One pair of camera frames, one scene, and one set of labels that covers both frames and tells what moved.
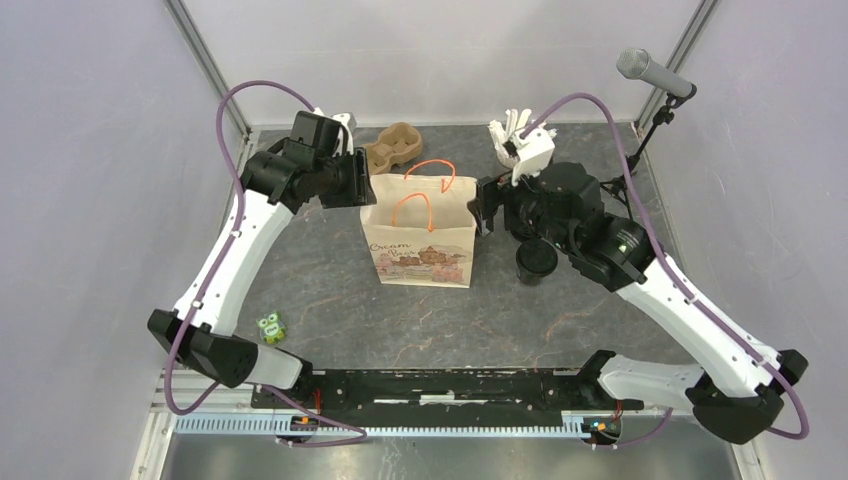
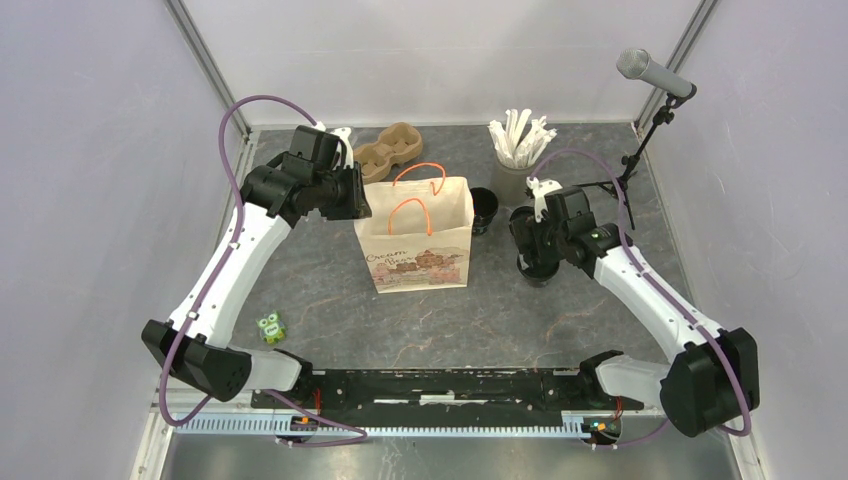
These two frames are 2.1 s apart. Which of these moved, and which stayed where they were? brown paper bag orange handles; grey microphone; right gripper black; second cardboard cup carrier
Moved: right gripper black
Stayed: second cardboard cup carrier; brown paper bag orange handles; grey microphone
